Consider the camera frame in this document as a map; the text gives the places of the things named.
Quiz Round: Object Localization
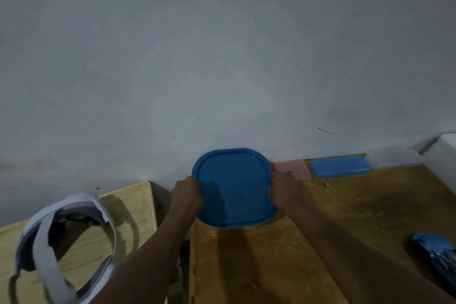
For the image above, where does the person's right hand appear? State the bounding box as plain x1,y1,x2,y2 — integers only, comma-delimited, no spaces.
268,166,304,211

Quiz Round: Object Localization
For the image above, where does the person's left hand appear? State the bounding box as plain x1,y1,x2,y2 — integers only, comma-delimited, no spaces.
171,176,204,216

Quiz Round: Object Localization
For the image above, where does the blue plastic container lid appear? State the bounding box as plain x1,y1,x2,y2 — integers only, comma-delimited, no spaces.
192,148,279,228

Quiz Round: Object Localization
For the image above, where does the person's left forearm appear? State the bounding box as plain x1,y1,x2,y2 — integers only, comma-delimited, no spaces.
90,204,199,304

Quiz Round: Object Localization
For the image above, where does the person's right forearm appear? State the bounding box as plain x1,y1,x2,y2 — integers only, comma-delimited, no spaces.
281,196,456,304

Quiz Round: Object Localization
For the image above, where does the pink plastic box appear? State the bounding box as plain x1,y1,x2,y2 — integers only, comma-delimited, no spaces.
275,159,312,181

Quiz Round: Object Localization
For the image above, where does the blue rectangular plastic box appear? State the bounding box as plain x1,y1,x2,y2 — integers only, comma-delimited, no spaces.
311,156,373,178

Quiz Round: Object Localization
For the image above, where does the light wooden side table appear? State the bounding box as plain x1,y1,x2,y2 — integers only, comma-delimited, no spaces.
0,181,168,304

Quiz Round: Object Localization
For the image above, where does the white box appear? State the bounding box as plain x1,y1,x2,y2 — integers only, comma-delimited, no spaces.
423,133,456,194

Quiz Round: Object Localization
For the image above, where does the blue plastic wrapped packet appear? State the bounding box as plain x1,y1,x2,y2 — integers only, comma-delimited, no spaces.
412,233,456,287

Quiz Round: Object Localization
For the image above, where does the white headset with strap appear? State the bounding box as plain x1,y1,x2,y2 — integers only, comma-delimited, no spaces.
9,193,122,304

